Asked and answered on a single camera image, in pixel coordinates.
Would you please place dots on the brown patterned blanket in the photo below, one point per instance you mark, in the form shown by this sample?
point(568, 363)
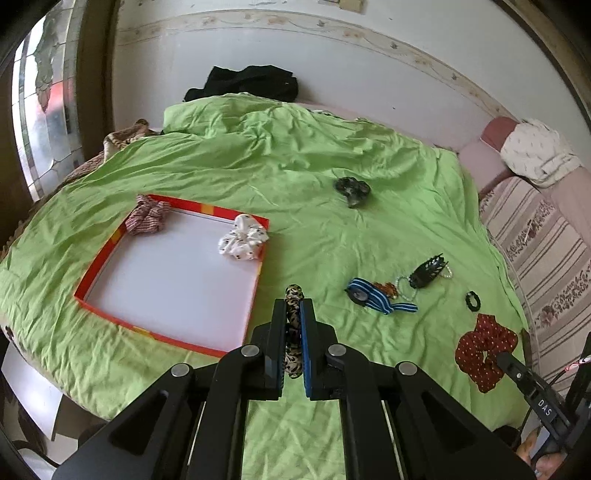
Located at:
point(120, 138)

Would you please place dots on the white floral cloth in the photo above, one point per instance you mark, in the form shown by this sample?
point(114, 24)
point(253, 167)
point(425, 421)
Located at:
point(535, 147)

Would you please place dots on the green blanket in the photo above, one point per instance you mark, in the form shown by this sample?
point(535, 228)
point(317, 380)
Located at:
point(323, 152)

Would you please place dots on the black claw hair clip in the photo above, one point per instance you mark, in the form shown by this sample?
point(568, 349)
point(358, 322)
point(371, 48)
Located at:
point(425, 274)

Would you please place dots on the red polka dot scrunchie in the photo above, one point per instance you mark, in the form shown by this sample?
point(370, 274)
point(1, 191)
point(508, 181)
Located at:
point(480, 350)

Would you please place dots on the pink bolster pillow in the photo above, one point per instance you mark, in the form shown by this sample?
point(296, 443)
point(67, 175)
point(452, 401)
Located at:
point(485, 161)

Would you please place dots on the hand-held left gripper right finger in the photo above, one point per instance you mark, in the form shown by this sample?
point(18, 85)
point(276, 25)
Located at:
point(307, 350)

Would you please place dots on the white dotted scrunchie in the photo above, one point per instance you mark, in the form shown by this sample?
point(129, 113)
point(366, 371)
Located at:
point(240, 240)

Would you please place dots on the white board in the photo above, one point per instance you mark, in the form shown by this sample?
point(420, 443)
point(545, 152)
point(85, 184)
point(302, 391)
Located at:
point(27, 392)

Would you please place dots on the black cloth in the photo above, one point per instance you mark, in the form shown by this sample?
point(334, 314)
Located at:
point(249, 83)

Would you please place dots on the beige wall switch plate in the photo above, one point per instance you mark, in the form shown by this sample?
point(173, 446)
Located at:
point(351, 3)

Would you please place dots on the blue striped hair bow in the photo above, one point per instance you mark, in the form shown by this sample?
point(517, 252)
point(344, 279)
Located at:
point(364, 290)

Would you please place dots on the leopard print scrunchie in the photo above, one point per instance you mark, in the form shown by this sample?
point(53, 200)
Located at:
point(293, 360)

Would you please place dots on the dark patterned scrunchie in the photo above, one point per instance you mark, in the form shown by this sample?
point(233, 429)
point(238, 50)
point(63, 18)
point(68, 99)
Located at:
point(351, 189)

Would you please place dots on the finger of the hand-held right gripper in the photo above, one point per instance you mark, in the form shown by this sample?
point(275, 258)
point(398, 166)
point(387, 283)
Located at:
point(521, 376)

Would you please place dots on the red cardboard box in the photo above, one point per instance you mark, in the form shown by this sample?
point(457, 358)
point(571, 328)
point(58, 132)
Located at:
point(175, 272)

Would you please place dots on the patterned glass window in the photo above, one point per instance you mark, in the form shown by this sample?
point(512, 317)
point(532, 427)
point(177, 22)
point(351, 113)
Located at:
point(46, 115)

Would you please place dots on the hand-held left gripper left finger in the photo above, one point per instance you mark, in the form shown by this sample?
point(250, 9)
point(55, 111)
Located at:
point(280, 341)

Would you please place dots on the person's right hand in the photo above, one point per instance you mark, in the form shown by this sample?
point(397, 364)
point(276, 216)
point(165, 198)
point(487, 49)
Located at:
point(531, 450)

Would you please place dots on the red striped scrunchie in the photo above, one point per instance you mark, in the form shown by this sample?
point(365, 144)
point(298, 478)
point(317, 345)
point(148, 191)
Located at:
point(145, 214)

